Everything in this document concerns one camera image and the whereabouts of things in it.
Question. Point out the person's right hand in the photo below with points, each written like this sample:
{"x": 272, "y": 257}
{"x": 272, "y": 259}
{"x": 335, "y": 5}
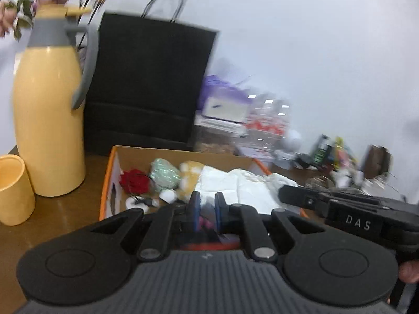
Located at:
{"x": 409, "y": 272}

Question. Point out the dark green bottle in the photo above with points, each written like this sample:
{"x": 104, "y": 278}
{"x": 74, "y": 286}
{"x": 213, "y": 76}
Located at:
{"x": 321, "y": 150}

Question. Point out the yellow white plush hamster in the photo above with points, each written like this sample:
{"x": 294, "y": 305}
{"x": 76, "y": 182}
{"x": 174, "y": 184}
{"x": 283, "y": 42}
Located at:
{"x": 190, "y": 178}

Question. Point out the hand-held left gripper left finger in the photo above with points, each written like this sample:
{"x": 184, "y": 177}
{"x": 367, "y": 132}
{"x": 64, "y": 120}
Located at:
{"x": 196, "y": 212}

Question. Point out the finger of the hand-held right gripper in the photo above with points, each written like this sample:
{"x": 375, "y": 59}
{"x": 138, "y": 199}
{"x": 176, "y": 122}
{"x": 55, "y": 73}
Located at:
{"x": 301, "y": 199}

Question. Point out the brown blurred object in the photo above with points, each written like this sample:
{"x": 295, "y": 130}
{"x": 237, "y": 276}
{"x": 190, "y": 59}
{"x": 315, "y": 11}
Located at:
{"x": 378, "y": 162}

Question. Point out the black paper bag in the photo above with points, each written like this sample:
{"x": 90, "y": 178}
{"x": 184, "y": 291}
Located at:
{"x": 144, "y": 88}

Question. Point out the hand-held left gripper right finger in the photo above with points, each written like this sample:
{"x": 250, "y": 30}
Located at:
{"x": 220, "y": 214}

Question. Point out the red artificial flower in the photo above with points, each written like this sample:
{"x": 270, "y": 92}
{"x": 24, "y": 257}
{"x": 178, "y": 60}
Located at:
{"x": 134, "y": 181}

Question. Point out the purple tissue pack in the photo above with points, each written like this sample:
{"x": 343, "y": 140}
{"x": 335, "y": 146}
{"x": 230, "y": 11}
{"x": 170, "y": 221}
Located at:
{"x": 226, "y": 104}

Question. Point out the red cardboard box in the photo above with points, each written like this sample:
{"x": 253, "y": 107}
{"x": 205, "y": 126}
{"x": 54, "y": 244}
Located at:
{"x": 137, "y": 157}

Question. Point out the clear food container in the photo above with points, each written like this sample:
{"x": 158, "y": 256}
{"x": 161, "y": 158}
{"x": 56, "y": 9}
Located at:
{"x": 216, "y": 144}

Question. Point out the white security camera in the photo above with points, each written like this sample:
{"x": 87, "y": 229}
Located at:
{"x": 289, "y": 145}

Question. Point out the plastic water bottle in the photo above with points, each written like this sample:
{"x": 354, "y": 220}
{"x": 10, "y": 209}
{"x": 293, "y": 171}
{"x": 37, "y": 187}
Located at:
{"x": 254, "y": 121}
{"x": 270, "y": 121}
{"x": 284, "y": 122}

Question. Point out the white cloth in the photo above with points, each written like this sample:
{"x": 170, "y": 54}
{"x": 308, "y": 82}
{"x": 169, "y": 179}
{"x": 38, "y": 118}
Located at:
{"x": 248, "y": 189}

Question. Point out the yellow thermos jug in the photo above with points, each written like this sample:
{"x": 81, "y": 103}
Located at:
{"x": 49, "y": 121}

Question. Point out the white round case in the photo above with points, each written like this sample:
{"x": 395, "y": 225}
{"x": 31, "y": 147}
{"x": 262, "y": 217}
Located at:
{"x": 134, "y": 202}
{"x": 168, "y": 196}

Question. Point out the yellow mug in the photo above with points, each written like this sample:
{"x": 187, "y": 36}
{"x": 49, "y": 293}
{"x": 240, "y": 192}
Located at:
{"x": 14, "y": 193}

